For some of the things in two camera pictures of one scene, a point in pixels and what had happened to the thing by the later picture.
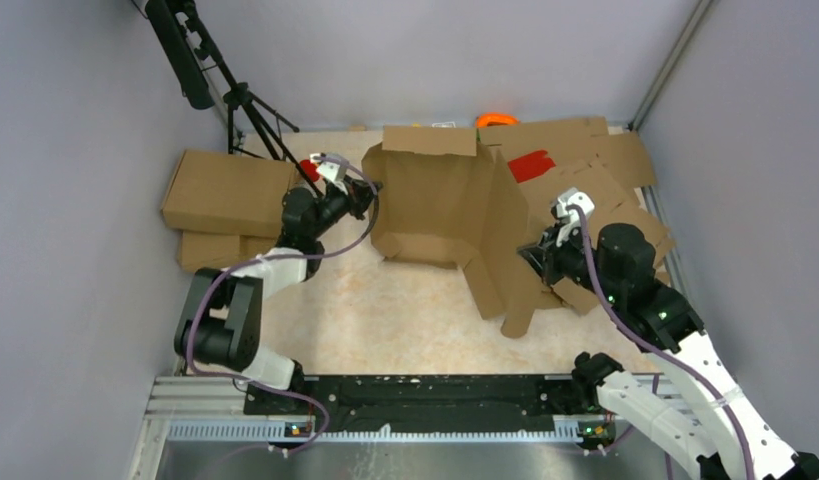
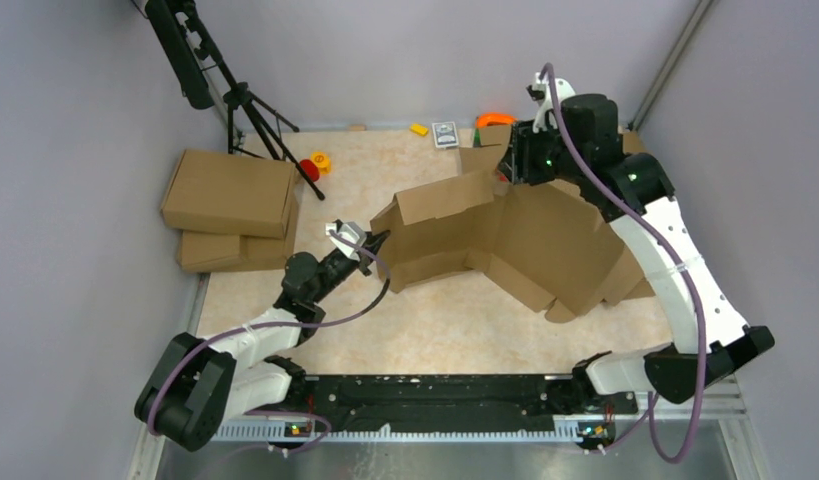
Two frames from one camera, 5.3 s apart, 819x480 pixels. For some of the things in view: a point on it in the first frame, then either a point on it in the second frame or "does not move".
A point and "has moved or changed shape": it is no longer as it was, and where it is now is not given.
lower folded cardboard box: x=200 y=250 does not move
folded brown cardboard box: x=225 y=194 does not move
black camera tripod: x=193 y=53 does not move
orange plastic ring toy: x=482 y=120 does not move
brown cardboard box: x=437 y=196 has moved or changed shape
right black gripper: x=544 y=253 to x=518 y=164
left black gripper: x=357 y=194 to x=371 y=247
